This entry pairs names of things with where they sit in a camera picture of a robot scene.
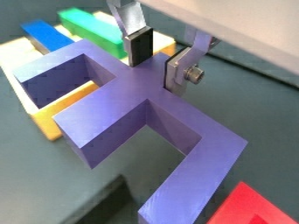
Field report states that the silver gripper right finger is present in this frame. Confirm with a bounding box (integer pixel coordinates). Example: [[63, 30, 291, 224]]
[[163, 25, 220, 96]]

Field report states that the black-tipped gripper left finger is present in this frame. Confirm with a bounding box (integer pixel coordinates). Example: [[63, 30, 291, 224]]
[[107, 0, 153, 67]]

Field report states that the purple E-shaped block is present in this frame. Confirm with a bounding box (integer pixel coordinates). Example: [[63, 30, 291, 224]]
[[13, 40, 247, 224]]

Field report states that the yellow slotted board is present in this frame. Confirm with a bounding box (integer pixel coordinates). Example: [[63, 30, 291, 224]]
[[0, 10, 177, 142]]

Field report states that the black angle fixture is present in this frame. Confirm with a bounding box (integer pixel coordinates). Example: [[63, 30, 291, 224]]
[[59, 175, 135, 224]]

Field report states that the green bar block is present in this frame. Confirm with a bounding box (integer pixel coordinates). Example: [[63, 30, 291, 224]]
[[57, 8, 127, 59]]

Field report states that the blue bar block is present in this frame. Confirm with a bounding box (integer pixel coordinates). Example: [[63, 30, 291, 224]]
[[21, 19, 73, 54]]

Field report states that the red E-shaped block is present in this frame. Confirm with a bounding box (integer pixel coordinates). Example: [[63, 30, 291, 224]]
[[207, 182, 299, 224]]

